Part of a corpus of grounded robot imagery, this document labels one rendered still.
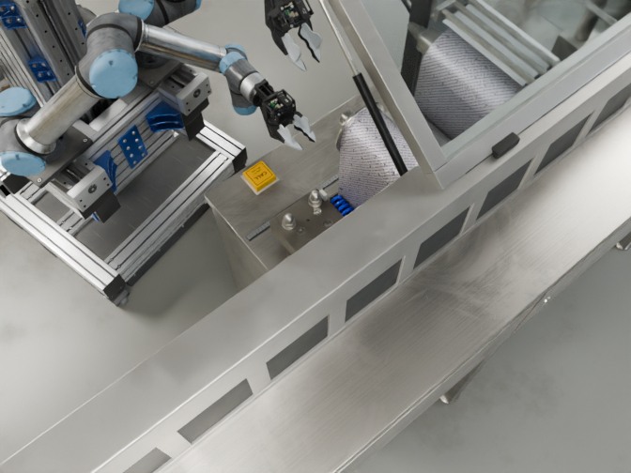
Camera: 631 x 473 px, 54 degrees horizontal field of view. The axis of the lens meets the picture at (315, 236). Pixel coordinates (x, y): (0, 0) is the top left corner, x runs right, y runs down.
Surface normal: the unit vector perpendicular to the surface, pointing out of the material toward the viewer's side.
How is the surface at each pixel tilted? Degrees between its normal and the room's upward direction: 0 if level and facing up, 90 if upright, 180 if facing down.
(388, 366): 0
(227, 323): 0
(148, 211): 0
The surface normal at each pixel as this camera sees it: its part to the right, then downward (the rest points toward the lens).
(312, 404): -0.01, -0.46
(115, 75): 0.35, 0.79
